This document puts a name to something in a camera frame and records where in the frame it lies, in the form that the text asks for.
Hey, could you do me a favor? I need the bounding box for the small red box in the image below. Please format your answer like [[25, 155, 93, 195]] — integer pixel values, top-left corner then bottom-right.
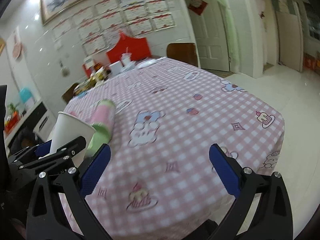
[[82, 62, 94, 78]]

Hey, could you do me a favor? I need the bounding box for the pink checkered tablecloth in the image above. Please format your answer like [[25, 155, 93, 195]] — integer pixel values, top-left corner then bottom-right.
[[65, 59, 285, 239]]

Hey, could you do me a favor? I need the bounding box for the brown chair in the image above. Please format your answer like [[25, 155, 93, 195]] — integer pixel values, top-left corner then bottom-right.
[[61, 83, 79, 104], [166, 43, 199, 67]]

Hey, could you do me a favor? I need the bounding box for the white square box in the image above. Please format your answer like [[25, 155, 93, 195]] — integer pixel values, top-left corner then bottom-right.
[[109, 61, 123, 76]]

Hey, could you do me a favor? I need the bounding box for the red gift bag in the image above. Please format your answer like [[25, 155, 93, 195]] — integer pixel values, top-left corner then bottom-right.
[[106, 31, 151, 63]]

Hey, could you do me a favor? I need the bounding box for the blue white humidifier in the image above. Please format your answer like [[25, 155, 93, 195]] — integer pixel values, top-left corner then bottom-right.
[[19, 88, 35, 106]]

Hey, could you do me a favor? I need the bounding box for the white paper cup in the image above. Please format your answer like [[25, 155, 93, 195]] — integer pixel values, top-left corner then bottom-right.
[[49, 112, 96, 167]]

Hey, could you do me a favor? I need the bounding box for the plastic cup with straw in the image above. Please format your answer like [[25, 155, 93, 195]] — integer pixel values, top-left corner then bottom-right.
[[121, 47, 131, 66]]

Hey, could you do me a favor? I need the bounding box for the red diamond door decoration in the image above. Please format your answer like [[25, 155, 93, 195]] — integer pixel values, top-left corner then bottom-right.
[[188, 0, 208, 16]]

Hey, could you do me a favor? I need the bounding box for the brown chair far left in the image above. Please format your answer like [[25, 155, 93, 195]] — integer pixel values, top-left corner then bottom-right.
[[61, 83, 79, 104]]

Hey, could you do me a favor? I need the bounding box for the white door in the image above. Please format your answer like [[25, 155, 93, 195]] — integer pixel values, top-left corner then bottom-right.
[[185, 0, 230, 72]]

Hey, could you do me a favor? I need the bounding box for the potted plant red box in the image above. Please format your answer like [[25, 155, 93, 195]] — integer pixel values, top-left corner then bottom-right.
[[4, 103, 20, 135]]

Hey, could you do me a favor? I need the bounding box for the green pink lying can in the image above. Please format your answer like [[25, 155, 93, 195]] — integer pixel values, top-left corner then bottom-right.
[[85, 99, 116, 158]]

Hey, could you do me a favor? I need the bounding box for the brown chair far right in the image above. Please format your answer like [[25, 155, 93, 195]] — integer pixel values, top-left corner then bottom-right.
[[166, 43, 199, 67]]

